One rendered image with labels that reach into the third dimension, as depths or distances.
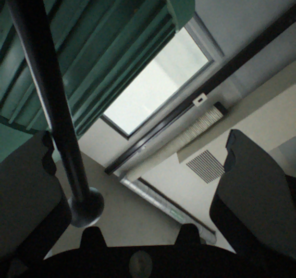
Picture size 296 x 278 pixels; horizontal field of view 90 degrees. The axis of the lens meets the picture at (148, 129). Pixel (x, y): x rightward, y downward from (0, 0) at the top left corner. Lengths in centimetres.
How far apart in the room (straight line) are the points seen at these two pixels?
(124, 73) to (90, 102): 5
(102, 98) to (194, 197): 254
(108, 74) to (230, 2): 161
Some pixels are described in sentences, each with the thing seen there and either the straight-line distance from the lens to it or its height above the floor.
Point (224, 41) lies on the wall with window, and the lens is 170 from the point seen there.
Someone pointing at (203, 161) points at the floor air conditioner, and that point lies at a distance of 175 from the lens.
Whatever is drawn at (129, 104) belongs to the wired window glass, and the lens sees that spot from 174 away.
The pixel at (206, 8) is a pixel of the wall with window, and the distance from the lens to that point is 166.
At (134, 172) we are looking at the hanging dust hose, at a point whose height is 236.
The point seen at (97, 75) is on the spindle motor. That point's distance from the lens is 17.
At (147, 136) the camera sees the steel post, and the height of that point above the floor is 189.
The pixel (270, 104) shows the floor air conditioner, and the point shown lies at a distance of 170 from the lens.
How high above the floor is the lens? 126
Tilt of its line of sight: 20 degrees up
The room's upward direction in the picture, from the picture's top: 131 degrees counter-clockwise
